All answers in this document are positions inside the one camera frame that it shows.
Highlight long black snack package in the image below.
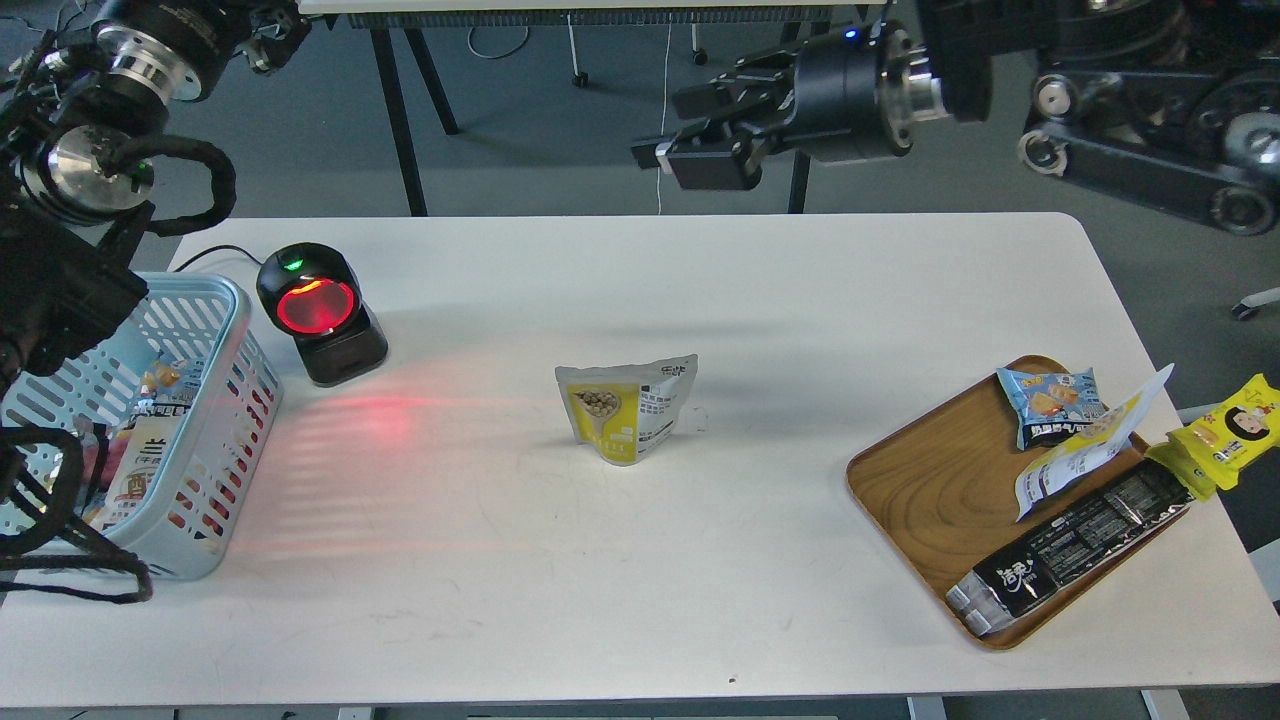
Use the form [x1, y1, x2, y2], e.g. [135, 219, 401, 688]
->
[945, 460, 1194, 635]

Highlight blue cracker snack bag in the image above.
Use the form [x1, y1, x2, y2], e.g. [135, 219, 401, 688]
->
[996, 368, 1107, 451]

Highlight yellow cartoon face snack bag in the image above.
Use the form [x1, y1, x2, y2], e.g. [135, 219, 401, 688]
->
[1146, 373, 1279, 501]

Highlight light blue plastic basket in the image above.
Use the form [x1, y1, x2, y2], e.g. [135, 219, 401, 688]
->
[3, 273, 283, 580]

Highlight white hanging cable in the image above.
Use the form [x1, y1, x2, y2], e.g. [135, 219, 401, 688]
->
[655, 20, 673, 215]

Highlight white yellow snack pouch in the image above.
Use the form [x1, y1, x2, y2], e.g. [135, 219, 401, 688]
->
[1015, 363, 1175, 520]

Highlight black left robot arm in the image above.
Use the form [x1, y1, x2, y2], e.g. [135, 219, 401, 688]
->
[3, 1, 310, 603]

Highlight black leg background table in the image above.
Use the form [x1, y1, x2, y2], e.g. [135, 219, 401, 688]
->
[300, 0, 881, 217]

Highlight snack packs inside basket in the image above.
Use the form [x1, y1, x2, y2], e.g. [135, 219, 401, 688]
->
[73, 350, 207, 530]

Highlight wooden tray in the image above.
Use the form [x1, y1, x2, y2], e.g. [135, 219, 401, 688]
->
[846, 374, 1196, 650]

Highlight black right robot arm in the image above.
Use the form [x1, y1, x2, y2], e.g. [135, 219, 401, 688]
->
[632, 1, 1279, 236]

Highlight yellow grey nut snack pouch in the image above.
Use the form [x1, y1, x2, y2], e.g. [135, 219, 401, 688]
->
[556, 354, 699, 466]

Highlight black barcode scanner red window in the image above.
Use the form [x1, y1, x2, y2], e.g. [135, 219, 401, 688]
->
[256, 242, 389, 387]

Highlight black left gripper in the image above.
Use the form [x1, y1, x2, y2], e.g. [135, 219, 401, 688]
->
[239, 1, 312, 76]

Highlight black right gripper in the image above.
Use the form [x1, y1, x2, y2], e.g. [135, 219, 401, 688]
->
[631, 26, 913, 191]

